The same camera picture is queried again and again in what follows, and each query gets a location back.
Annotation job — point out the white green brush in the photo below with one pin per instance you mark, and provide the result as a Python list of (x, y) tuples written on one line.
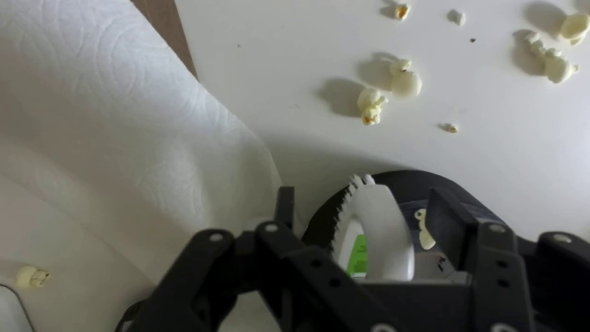
[(371, 211)]

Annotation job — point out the white paper towel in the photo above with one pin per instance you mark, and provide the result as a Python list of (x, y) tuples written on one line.
[(105, 122)]

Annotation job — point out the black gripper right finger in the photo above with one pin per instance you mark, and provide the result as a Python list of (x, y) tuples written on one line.
[(480, 244)]

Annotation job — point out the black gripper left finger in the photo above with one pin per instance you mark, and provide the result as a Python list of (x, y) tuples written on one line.
[(299, 284)]

